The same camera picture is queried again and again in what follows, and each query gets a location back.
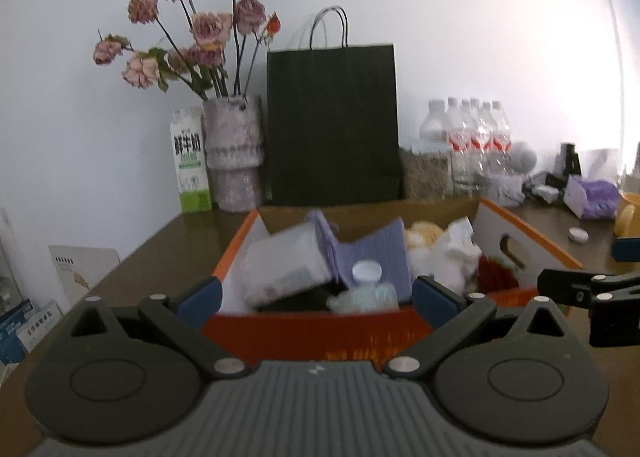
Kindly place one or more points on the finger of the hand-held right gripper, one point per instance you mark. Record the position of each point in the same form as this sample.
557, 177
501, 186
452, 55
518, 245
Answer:
570, 284
627, 248

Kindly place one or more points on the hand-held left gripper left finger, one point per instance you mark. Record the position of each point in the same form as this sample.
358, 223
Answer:
202, 299

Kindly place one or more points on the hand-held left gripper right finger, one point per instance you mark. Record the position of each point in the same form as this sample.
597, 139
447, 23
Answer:
432, 299

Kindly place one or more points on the yellow and white plush toy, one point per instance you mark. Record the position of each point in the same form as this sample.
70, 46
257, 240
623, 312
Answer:
422, 237

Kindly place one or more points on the white plastic wrap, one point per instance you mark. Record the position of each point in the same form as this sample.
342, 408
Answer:
460, 242

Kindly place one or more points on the small bottle with white cap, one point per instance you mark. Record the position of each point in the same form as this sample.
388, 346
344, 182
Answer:
367, 294

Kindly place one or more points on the purple cloth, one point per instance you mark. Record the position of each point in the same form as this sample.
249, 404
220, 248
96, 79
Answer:
375, 252

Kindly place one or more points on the orange cardboard box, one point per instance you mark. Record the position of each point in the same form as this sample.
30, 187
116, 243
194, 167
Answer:
300, 337

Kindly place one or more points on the wooden desktop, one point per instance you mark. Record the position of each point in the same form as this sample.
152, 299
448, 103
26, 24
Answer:
165, 247

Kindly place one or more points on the small white round case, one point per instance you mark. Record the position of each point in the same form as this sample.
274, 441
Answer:
578, 234

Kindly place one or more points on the red packet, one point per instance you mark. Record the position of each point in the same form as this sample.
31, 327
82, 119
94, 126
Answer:
495, 274

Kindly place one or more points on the white and purple tissue box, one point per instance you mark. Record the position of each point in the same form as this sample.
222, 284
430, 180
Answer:
580, 197

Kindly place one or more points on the black upright box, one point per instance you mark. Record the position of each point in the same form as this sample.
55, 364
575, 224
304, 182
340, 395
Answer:
567, 159

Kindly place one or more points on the white printed gift box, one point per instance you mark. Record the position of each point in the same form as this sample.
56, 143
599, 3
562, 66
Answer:
505, 189

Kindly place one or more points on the clear oat container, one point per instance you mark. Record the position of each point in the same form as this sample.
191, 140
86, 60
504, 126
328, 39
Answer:
425, 172

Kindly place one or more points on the grey round desk fan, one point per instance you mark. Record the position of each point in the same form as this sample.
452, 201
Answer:
522, 154

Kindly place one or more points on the white and green milk carton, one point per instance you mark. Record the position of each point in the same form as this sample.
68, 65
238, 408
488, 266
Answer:
190, 157

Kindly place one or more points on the purple mottled vase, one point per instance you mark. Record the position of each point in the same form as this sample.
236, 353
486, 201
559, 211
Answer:
232, 147

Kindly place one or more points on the blue and white box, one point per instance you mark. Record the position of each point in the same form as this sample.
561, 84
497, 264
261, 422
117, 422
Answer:
12, 332
45, 324

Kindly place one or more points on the pack of water bottles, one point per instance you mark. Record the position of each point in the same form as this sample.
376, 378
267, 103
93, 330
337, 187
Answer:
475, 137

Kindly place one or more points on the black paper bag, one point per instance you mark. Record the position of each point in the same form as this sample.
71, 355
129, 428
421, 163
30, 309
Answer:
330, 127

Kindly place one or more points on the dried pink flowers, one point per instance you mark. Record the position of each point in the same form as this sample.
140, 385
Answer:
210, 29

